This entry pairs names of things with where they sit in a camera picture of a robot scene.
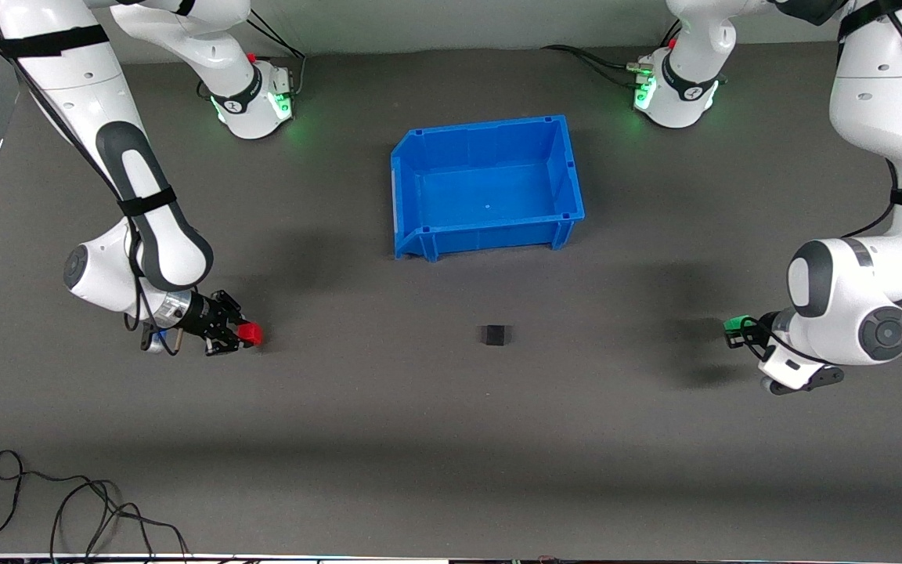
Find black arm base cables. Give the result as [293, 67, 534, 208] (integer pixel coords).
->
[233, 11, 308, 101]
[540, 22, 683, 89]

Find grey table mat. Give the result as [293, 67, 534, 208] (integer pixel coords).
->
[0, 30, 902, 562]

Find black left arm base cables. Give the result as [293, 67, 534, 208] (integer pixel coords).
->
[540, 22, 683, 89]

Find black right arm base cables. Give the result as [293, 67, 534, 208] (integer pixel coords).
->
[233, 11, 308, 101]

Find blue plastic storage bin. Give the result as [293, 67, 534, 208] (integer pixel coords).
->
[390, 114, 586, 262]

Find loose thin black cable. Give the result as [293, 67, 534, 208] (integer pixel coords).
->
[0, 450, 190, 559]

